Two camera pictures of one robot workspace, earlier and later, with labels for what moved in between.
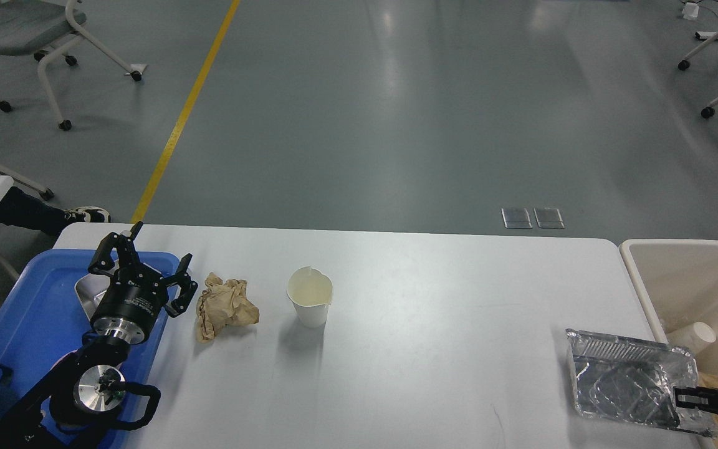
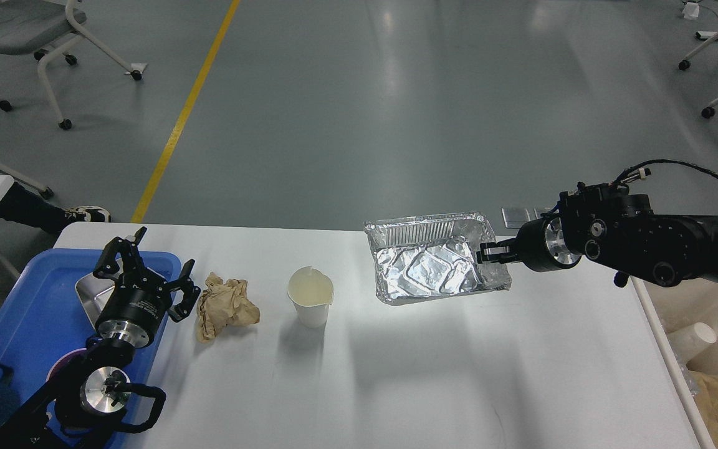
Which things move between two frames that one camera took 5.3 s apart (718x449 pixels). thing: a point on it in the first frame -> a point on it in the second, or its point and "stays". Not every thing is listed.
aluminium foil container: (629, 380) -> (422, 257)
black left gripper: (129, 309) stays
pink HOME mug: (71, 366) stays
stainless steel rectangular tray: (91, 289) stays
